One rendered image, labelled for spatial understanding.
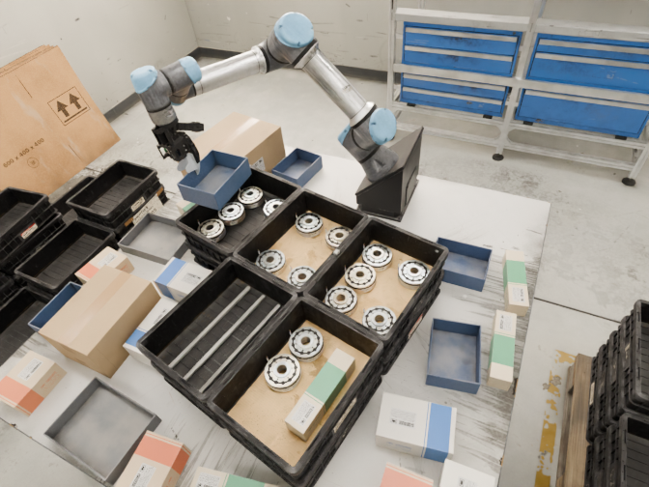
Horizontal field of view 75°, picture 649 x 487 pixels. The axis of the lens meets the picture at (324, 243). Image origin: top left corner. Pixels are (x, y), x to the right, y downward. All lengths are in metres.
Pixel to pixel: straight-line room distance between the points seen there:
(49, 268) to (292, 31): 1.78
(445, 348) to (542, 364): 0.96
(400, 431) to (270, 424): 0.34
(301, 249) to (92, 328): 0.73
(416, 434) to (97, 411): 0.98
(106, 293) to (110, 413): 0.39
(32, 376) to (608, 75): 3.10
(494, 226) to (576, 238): 1.16
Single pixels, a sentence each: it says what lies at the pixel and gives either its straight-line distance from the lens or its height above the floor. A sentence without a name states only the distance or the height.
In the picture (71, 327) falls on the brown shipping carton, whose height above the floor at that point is 0.86.
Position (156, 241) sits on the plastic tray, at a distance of 1.96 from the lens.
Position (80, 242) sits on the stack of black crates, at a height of 0.38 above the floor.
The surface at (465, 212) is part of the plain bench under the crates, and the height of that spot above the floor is 0.70.
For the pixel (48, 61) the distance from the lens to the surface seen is 4.01.
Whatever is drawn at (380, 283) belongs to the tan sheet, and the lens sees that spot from 1.43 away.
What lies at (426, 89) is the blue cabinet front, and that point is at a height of 0.44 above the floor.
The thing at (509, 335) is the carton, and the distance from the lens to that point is 1.47.
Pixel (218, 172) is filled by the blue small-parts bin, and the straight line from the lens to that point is 1.57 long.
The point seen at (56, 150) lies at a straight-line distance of 3.95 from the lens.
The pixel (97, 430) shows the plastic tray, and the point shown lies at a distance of 1.57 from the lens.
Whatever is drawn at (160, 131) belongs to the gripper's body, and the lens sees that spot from 1.39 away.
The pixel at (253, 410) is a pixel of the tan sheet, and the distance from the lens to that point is 1.26.
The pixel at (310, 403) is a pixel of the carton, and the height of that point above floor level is 0.89.
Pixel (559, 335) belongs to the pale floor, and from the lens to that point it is 2.47.
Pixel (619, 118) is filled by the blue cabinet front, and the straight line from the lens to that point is 3.21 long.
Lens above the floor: 1.97
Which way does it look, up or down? 47 degrees down
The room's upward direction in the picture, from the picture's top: 7 degrees counter-clockwise
